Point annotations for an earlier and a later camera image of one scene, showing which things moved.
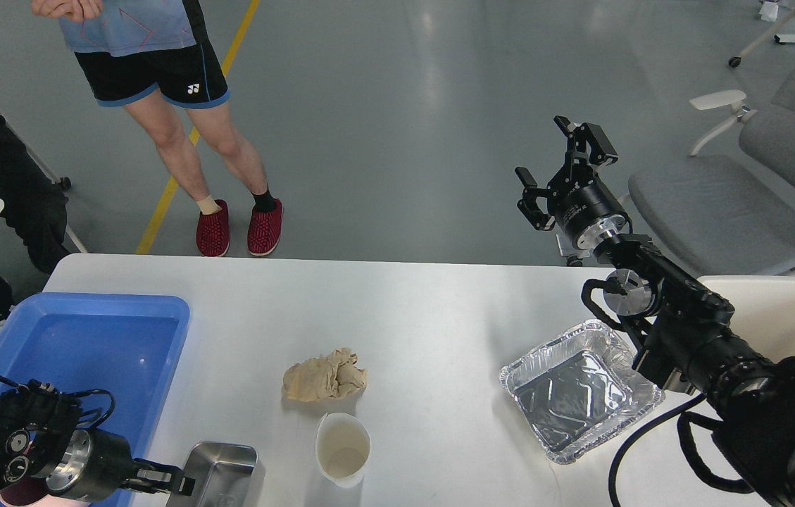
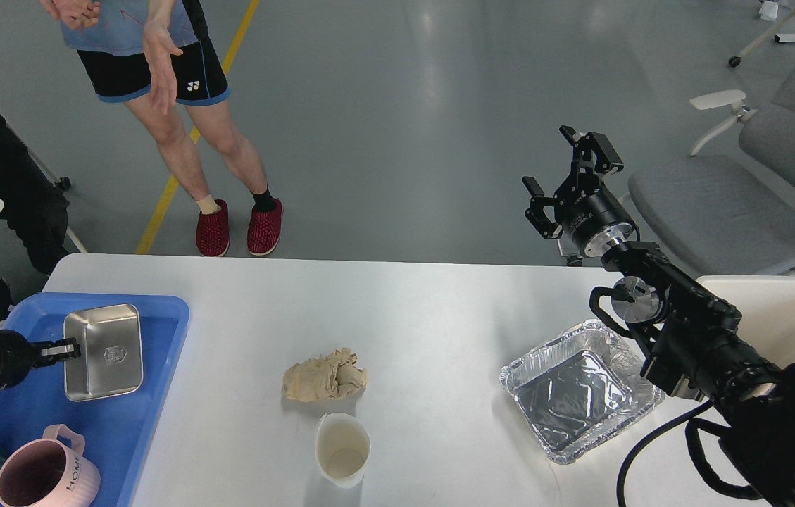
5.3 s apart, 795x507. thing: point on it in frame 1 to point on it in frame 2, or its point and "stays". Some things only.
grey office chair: [777, 204] stays
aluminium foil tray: [580, 389] stays
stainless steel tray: [227, 474] to [110, 363]
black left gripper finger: [158, 480] to [60, 349]
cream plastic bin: [789, 316] stays
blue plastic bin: [117, 355] stays
